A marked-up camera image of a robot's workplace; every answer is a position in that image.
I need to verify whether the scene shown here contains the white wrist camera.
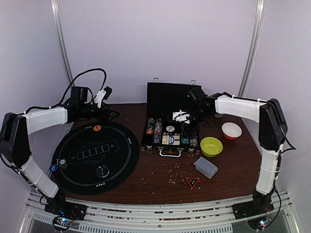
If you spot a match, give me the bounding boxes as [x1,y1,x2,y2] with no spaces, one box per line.
[94,86,113,108]
[172,110,191,124]

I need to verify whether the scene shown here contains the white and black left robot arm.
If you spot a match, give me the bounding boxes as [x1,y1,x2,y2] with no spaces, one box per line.
[0,70,69,231]

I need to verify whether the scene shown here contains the blue texas holdem card deck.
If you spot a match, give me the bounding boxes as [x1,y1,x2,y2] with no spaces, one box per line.
[169,135,180,146]

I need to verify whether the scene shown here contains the yellow-green bowl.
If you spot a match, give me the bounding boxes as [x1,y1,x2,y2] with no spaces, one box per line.
[200,137,223,157]

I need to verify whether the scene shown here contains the clear black round button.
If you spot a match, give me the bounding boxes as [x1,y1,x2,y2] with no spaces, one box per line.
[96,166,110,178]

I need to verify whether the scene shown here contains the black poker chip case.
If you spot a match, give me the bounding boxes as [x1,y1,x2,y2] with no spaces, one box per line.
[141,81,201,157]

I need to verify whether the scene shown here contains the white dealer button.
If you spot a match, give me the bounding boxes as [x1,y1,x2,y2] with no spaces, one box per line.
[166,125,175,133]

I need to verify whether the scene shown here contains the green circuit board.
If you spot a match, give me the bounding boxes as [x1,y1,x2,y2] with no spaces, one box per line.
[52,216,73,232]
[252,218,271,231]

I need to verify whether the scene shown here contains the left inner poker chip row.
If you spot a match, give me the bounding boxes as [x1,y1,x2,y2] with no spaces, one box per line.
[153,118,162,144]

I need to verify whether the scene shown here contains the blue small blind button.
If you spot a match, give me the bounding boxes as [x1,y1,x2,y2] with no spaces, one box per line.
[49,164,58,173]

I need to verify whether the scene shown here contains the aluminium front rail base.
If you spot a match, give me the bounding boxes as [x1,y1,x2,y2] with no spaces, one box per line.
[20,190,298,233]

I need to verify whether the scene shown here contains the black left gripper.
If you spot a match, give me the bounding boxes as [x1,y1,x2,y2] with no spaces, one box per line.
[79,101,120,123]

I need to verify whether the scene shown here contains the aluminium frame post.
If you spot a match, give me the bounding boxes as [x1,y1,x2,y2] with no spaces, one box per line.
[51,0,73,83]
[238,0,266,97]

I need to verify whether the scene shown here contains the round black poker mat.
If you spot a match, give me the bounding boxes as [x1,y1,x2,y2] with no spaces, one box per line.
[51,122,140,196]

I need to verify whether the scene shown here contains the left outer poker chip row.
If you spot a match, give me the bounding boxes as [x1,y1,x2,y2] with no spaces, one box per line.
[146,118,156,134]

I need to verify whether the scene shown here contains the grey card deck box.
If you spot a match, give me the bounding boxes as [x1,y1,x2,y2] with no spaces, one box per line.
[193,157,218,179]

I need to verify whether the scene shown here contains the left aluminium frame post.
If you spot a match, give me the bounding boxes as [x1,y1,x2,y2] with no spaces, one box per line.
[51,0,73,83]

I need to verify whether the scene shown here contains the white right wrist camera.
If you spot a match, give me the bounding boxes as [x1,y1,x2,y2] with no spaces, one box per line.
[172,110,191,124]

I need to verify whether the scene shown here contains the right aluminium frame post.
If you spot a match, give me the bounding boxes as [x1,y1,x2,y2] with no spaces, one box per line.
[238,0,266,97]

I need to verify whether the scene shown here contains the orange round button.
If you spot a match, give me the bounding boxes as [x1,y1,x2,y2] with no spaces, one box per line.
[93,125,102,132]

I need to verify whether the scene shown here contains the right green circuit board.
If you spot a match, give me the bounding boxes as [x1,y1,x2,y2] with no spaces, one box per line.
[252,218,271,231]

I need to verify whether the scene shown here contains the red and black triangle card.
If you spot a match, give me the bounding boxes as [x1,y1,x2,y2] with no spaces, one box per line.
[186,177,200,190]

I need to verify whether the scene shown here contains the right outer poker chip row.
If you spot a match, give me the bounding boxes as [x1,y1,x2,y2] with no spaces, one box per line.
[190,132,198,147]

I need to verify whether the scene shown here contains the left green circuit board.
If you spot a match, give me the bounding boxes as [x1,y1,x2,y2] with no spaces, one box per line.
[52,216,73,232]

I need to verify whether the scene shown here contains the white and orange bowl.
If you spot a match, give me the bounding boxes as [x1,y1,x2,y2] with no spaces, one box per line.
[222,122,242,140]

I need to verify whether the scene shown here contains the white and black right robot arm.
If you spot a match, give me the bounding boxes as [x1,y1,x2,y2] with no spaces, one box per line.
[172,86,296,219]

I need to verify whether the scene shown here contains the cream card deck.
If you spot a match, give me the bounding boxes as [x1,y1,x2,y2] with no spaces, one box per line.
[162,135,170,145]

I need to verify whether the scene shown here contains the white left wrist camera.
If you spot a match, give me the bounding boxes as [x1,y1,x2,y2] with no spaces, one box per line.
[94,86,113,108]

